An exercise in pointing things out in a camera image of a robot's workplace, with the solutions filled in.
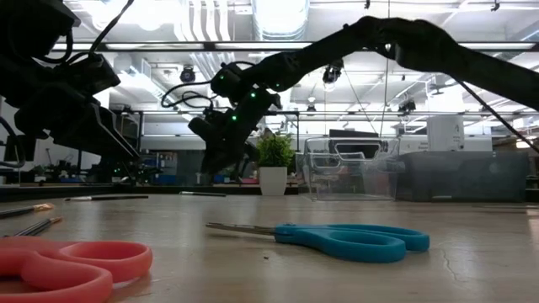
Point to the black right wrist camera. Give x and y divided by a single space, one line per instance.
204 126

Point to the black computer monitor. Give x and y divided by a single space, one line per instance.
27 147

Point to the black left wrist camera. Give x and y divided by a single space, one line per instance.
92 73

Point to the small potted green plant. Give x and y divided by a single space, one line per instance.
273 181

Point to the clear plastic bin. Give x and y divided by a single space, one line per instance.
349 189

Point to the black ceiling spotlight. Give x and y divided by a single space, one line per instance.
187 75
407 106
332 76

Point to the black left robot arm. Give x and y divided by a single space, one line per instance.
29 25

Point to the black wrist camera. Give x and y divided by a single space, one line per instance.
204 126
92 73

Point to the glowing ceiling lamp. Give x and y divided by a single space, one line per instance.
524 144

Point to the white box cabinet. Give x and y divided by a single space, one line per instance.
445 134

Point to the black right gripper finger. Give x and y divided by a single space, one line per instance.
217 164

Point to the brown paintbrush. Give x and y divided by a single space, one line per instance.
118 197

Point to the grey translucent plastic bin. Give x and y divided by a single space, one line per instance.
463 177

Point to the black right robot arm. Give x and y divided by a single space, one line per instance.
421 42

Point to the black aluminium rig frame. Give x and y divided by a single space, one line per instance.
168 189

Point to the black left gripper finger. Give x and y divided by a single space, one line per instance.
111 134

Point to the silver ventilation duct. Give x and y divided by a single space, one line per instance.
280 21

